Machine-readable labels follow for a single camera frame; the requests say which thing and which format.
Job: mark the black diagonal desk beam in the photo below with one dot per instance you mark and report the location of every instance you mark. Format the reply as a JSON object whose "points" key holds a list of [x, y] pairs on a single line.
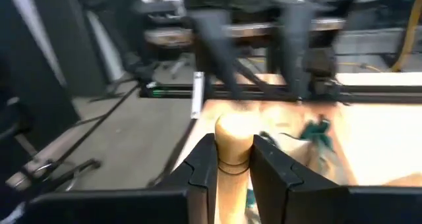
{"points": [[214, 52]]}

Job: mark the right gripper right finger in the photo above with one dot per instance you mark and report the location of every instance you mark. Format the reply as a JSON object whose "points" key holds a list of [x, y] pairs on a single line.
{"points": [[280, 184]]}

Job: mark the silver corner bracket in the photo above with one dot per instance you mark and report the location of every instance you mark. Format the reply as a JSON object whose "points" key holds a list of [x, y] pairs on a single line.
{"points": [[198, 95]]}

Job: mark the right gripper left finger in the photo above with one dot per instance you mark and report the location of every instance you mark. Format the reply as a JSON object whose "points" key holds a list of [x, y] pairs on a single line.
{"points": [[201, 184]]}

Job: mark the cream canvas bag green trim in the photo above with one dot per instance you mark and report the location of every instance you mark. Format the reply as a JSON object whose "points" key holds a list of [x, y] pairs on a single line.
{"points": [[296, 148]]}

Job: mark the black aluminium table frame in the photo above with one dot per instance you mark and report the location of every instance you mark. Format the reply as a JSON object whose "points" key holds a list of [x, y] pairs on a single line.
{"points": [[379, 92]]}

